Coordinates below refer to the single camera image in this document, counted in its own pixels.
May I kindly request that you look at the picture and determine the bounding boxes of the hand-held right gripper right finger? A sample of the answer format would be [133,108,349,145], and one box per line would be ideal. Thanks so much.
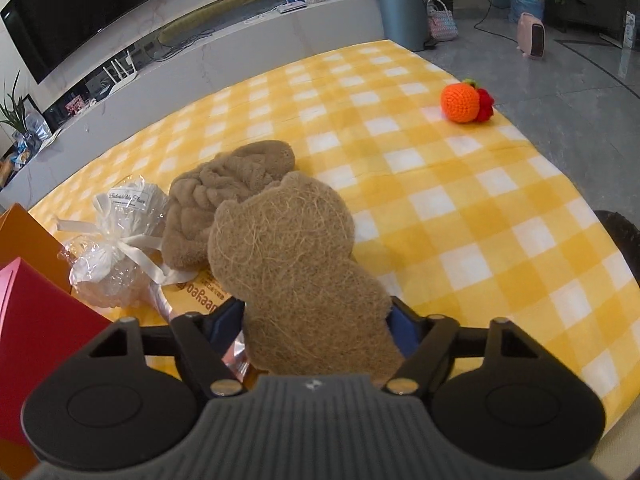
[385,296,551,398]

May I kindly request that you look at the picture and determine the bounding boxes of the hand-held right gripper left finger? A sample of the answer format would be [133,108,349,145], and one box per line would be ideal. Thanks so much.
[75,299,249,398]

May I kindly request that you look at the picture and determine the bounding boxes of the brown loofah pad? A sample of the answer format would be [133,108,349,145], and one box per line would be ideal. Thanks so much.
[207,172,407,391]

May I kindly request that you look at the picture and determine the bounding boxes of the white cellophane-wrapped gift bag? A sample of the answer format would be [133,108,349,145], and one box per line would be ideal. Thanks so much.
[56,175,192,322]

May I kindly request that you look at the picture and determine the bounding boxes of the white cardboard box orange rim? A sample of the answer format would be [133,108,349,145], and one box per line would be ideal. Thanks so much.
[0,203,74,294]

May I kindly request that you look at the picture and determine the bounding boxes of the foil-edged printed packet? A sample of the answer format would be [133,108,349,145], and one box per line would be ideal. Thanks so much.
[170,269,251,377]

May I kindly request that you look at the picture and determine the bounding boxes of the yellow checked tablecloth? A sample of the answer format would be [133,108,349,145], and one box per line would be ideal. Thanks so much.
[25,39,628,442]

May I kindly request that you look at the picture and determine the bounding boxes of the orange crochet fruit toy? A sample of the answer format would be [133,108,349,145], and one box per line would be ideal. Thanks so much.
[440,79,496,125]

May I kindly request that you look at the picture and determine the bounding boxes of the white marble television cabinet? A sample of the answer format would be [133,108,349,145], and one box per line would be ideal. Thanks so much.
[0,0,396,211]

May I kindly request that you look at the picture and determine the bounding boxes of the snack packets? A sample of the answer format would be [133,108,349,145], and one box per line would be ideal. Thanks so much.
[0,145,32,187]

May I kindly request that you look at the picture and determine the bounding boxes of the white wifi router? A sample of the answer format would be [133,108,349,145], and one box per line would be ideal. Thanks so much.
[102,47,140,92]

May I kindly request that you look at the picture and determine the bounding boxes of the white blue plastic pack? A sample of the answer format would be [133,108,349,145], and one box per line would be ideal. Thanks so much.
[25,110,52,142]

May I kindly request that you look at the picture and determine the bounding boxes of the green plant in glass vase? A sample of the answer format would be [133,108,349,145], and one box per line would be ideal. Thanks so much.
[0,70,32,137]

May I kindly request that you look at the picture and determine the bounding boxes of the small woven basket bag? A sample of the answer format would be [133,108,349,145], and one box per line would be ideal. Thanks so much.
[426,0,460,42]

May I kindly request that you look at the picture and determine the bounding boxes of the grey-blue trash can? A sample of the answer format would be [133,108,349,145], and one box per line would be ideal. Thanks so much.
[375,0,431,53]

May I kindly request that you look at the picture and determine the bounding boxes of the pink space heater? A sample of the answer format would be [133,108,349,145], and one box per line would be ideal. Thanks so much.
[516,11,547,61]

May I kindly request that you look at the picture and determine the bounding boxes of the black flat television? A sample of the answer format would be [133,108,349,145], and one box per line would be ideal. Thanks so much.
[0,0,194,85]

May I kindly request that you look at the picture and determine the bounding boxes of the black cables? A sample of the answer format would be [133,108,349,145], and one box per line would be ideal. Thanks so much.
[155,29,217,62]

